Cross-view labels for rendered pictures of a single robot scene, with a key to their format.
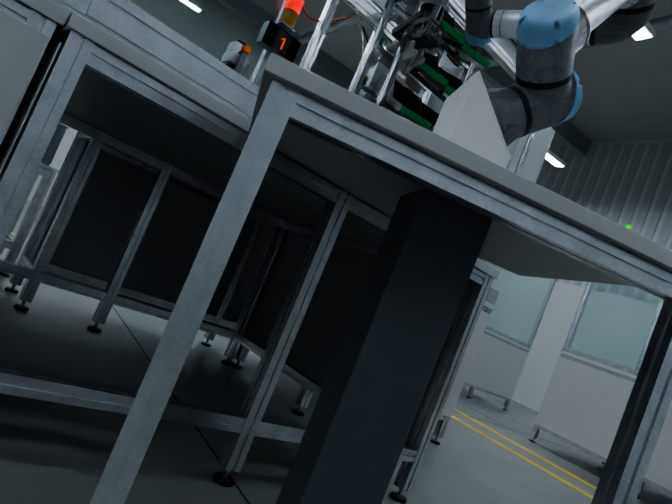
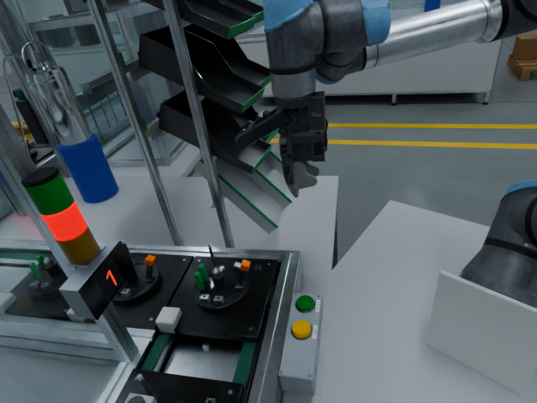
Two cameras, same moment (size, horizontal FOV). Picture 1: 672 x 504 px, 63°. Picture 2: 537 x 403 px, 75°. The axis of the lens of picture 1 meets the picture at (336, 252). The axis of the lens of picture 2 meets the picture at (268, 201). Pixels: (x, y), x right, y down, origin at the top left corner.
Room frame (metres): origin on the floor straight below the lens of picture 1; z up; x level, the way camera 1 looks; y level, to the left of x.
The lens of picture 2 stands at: (1.06, 0.42, 1.62)
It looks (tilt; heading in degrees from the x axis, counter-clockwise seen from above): 33 degrees down; 325
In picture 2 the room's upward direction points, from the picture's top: 9 degrees counter-clockwise
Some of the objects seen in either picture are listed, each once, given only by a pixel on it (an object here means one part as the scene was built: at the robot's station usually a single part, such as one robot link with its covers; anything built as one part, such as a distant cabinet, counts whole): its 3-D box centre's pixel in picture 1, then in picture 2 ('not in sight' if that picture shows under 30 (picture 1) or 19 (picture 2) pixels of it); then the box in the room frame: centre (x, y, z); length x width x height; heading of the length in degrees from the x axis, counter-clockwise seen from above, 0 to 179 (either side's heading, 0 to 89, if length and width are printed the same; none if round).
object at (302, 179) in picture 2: (409, 55); (302, 181); (1.50, 0.02, 1.27); 0.06 x 0.03 x 0.09; 38
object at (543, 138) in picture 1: (503, 205); not in sight; (3.17, -0.81, 1.43); 0.30 x 0.09 x 1.13; 128
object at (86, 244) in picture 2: (287, 19); (77, 243); (1.63, 0.41, 1.29); 0.05 x 0.05 x 0.05
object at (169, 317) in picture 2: not in sight; (218, 278); (1.65, 0.18, 1.01); 0.24 x 0.24 x 0.13; 38
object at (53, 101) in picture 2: not in sight; (55, 94); (2.65, 0.21, 1.32); 0.14 x 0.14 x 0.38
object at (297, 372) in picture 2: not in sight; (302, 338); (1.43, 0.12, 0.93); 0.21 x 0.07 x 0.06; 128
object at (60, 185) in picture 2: not in sight; (49, 192); (1.63, 0.41, 1.39); 0.05 x 0.05 x 0.05
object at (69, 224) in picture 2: (294, 5); (64, 219); (1.63, 0.41, 1.34); 0.05 x 0.05 x 0.05
